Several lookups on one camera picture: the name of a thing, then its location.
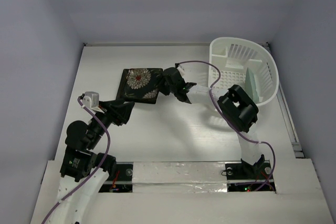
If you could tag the white plastic dish rack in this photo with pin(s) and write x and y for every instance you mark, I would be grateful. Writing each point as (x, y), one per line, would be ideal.
(230, 57)

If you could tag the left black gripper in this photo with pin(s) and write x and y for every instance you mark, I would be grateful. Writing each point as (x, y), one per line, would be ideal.
(122, 113)

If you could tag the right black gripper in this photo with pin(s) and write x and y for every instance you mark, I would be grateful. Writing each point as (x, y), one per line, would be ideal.
(169, 82)

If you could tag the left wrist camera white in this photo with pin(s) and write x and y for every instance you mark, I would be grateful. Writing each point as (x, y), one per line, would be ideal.
(91, 99)

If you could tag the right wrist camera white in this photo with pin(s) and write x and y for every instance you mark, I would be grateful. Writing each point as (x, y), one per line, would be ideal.
(182, 70)

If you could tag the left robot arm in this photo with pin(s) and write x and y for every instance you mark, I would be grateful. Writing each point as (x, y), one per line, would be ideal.
(87, 168)

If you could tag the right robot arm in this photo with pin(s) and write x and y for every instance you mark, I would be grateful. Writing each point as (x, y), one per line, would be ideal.
(233, 104)

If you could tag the silver taped base bar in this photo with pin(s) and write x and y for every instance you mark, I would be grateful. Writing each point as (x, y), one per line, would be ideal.
(179, 177)

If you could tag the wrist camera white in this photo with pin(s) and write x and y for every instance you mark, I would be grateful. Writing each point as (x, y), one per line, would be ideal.
(182, 70)
(91, 99)

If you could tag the pale green rectangular berry plate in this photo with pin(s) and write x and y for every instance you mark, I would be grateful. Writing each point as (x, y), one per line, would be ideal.
(251, 86)

